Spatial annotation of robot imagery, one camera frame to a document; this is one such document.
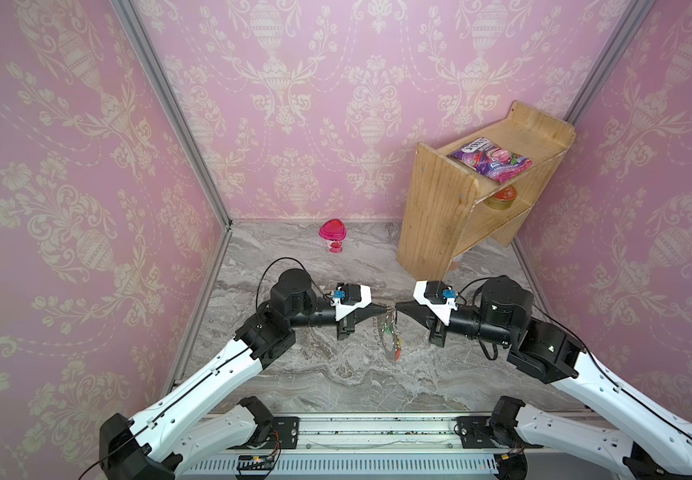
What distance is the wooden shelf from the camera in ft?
2.33

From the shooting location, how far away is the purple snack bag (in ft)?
2.34

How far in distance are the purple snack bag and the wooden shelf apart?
0.01m
